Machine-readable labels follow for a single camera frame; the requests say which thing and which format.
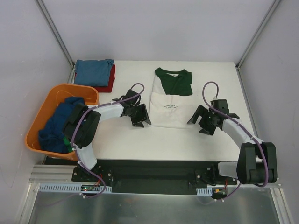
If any folded red t-shirt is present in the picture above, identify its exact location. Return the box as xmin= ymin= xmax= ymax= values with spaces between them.
xmin=74 ymin=64 xmax=116 ymax=93

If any white and green t-shirt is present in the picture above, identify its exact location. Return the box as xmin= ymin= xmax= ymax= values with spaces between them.
xmin=149 ymin=68 xmax=196 ymax=129

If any bright green t-shirt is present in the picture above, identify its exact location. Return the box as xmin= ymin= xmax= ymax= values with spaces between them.
xmin=63 ymin=137 xmax=73 ymax=153

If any purple cable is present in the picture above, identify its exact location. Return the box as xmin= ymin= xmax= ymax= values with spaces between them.
xmin=197 ymin=81 xmax=269 ymax=206
xmin=46 ymin=83 xmax=145 ymax=206

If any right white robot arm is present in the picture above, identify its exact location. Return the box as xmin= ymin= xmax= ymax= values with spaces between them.
xmin=187 ymin=99 xmax=278 ymax=187

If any folded light blue t-shirt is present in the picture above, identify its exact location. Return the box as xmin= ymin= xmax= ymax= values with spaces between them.
xmin=74 ymin=59 xmax=114 ymax=87

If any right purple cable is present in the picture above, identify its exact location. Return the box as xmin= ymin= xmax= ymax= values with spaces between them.
xmin=197 ymin=81 xmax=269 ymax=206

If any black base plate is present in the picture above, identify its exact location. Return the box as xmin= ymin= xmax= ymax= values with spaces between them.
xmin=46 ymin=159 xmax=237 ymax=195

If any left aluminium frame post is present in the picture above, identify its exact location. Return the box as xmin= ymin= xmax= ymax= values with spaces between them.
xmin=35 ymin=0 xmax=75 ymax=68

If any dark blue t-shirt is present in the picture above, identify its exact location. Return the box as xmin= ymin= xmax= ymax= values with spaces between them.
xmin=38 ymin=97 xmax=85 ymax=154

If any orange plastic basket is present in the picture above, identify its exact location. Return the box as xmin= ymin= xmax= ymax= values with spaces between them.
xmin=25 ymin=84 xmax=99 ymax=161

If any right aluminium frame post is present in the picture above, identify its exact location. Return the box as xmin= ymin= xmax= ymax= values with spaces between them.
xmin=235 ymin=0 xmax=283 ymax=70

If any aluminium frame post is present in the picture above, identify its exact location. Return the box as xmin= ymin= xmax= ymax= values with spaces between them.
xmin=35 ymin=0 xmax=75 ymax=68
xmin=235 ymin=0 xmax=283 ymax=70

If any aluminium front rail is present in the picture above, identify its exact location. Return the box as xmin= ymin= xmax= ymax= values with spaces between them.
xmin=28 ymin=164 xmax=285 ymax=194

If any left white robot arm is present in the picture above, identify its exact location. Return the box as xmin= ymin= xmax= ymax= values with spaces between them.
xmin=62 ymin=89 xmax=151 ymax=182

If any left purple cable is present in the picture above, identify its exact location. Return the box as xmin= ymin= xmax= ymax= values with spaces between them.
xmin=46 ymin=83 xmax=145 ymax=206

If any right white cable duct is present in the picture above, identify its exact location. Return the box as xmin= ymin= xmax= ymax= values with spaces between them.
xmin=196 ymin=187 xmax=213 ymax=196

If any white cable duct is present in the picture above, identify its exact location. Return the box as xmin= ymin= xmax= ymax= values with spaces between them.
xmin=39 ymin=183 xmax=112 ymax=194
xmin=196 ymin=187 xmax=213 ymax=196

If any left white cable duct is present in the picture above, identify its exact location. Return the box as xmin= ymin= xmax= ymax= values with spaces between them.
xmin=39 ymin=183 xmax=112 ymax=194

